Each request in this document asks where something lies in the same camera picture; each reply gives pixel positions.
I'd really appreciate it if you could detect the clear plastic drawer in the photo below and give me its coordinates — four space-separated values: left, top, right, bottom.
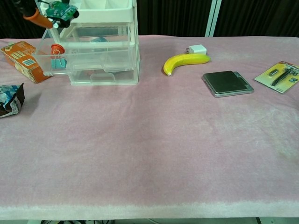
69 44 136 72
31 25 133 77
69 69 136 85

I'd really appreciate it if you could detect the small red cup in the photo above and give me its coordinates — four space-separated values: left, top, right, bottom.
50 43 66 56

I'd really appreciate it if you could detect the blue brown snack bag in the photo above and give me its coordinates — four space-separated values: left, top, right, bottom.
0 82 26 119

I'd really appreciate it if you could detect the white charger plug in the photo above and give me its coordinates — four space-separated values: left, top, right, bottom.
183 44 208 56

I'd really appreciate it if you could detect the yellow banana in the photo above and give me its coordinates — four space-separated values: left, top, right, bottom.
163 53 212 77

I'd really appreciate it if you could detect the black curtain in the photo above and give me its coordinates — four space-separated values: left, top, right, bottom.
0 0 299 40

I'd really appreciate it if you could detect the blue binder clip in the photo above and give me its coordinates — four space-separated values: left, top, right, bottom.
50 51 68 70

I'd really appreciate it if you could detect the orange cardboard box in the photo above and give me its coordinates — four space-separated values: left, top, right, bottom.
0 41 51 84

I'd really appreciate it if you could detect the silver digital scale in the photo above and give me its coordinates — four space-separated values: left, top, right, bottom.
202 70 255 98

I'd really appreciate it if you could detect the white vertical post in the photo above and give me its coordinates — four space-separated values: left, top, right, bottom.
205 0 222 37

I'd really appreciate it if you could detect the clear plastic drawer unit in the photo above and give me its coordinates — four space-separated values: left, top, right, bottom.
35 0 141 86

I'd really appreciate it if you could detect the razor blister pack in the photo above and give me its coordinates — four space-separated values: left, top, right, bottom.
254 60 299 94

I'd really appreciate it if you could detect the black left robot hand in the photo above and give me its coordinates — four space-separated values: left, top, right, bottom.
13 0 71 29

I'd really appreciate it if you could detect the pink tablecloth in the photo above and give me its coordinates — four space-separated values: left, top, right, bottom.
0 34 299 221

